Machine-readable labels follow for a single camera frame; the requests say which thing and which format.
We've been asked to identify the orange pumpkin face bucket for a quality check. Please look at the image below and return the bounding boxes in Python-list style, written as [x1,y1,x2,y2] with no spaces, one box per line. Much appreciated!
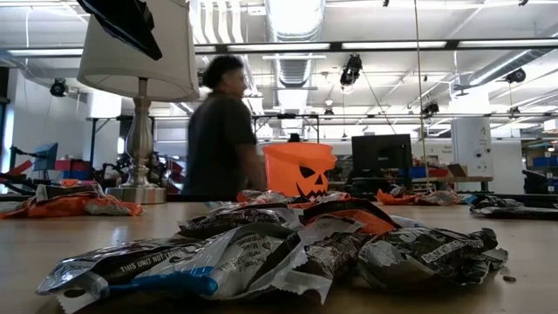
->
[262,142,337,198]

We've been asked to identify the white orange candy pack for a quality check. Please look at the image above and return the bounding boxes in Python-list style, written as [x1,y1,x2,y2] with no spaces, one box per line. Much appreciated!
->
[320,191,352,202]

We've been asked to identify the white shade silver table lamp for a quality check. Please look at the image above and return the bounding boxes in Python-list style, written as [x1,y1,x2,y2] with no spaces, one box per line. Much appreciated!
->
[77,0,201,205]

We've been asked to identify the blue lit monitor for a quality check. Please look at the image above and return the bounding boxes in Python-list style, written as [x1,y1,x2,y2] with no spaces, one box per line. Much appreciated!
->
[33,142,59,172]

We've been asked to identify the red storage bins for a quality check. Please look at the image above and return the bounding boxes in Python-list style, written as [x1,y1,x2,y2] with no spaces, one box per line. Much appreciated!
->
[167,159,188,193]

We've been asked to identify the long ceiling light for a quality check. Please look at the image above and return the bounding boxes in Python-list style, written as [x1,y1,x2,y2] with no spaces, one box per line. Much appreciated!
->
[194,39,558,51]

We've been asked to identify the red black background robot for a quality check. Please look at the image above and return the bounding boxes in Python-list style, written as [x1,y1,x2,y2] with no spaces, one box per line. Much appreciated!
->
[0,146,38,195]

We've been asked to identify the black computer monitor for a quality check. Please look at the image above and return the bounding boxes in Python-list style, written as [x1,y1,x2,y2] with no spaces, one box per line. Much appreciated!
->
[351,133,413,193]

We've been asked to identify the white cabinet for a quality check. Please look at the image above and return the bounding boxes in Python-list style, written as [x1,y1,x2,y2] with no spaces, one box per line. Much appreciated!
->
[451,116,494,178]

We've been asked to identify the wooden workshop table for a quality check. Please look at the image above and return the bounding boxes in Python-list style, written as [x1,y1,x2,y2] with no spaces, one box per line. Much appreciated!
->
[412,175,494,193]

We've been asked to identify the blue storage bins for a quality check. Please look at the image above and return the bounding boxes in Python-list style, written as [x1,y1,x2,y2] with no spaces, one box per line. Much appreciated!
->
[525,154,558,169]

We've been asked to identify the black office chair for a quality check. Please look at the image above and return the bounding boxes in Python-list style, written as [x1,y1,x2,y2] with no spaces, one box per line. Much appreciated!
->
[521,168,551,195]

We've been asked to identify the silver ventilation duct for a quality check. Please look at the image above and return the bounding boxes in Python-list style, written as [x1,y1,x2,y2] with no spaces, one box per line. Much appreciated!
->
[468,47,558,87]
[265,0,327,88]

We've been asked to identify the black aluminium table frame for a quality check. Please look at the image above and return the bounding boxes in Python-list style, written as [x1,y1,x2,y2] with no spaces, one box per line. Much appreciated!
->
[0,191,558,204]

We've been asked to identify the thin hanging cord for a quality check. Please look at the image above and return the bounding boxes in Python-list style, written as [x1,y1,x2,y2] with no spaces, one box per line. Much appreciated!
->
[412,0,431,193]

